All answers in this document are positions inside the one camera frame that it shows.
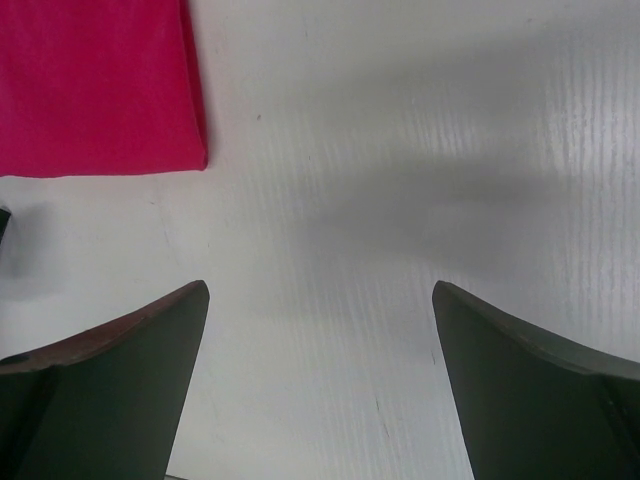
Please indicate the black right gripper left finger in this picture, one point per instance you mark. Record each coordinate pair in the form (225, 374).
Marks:
(105, 403)

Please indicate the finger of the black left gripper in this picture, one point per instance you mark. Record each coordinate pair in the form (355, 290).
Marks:
(5, 216)

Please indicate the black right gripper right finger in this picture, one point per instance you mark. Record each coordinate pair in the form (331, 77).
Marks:
(531, 403)

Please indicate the crimson pink t-shirt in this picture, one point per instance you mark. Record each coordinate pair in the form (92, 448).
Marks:
(100, 88)

